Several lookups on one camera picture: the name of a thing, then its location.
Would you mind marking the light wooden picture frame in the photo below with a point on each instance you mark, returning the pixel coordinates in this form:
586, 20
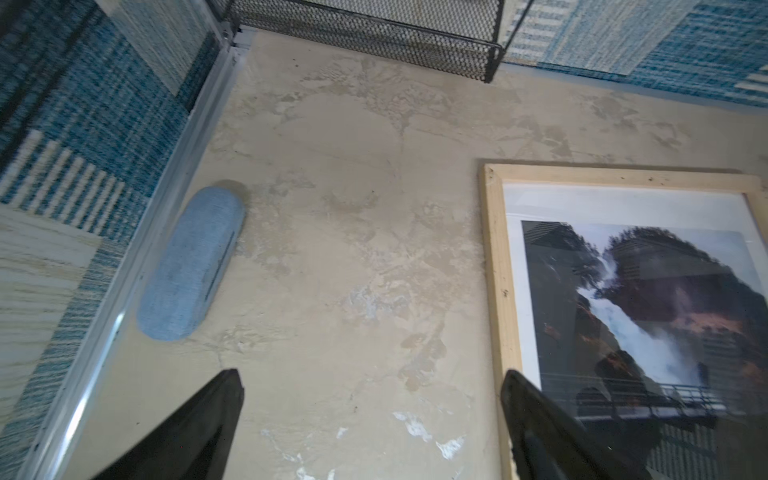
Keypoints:
504, 318

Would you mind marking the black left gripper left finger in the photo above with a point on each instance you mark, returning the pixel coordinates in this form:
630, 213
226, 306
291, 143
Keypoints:
194, 442

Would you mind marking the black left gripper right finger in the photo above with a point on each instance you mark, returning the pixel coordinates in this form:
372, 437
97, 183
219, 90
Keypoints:
546, 443

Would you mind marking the white picture mat board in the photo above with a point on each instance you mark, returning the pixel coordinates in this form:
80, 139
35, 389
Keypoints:
600, 204

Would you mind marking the blue grey glasses case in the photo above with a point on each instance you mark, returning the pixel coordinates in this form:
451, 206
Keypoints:
183, 286

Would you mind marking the black wire mesh shelf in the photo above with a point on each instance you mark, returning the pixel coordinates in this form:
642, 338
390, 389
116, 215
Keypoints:
465, 38

